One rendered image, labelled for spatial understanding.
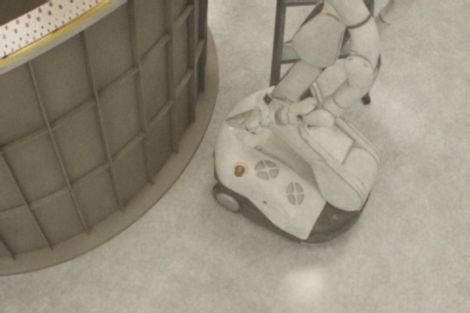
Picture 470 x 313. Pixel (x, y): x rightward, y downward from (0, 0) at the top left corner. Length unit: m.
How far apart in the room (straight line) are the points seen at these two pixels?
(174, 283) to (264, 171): 0.60
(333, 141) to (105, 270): 1.08
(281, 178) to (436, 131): 1.11
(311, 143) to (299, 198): 0.24
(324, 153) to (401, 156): 0.77
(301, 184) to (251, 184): 0.20
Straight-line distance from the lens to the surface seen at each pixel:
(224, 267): 2.39
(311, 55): 1.79
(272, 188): 2.17
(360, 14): 1.41
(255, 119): 1.88
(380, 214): 2.62
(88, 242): 2.46
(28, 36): 1.57
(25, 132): 1.84
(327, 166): 2.14
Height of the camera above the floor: 2.20
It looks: 56 degrees down
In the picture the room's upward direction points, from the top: 5 degrees clockwise
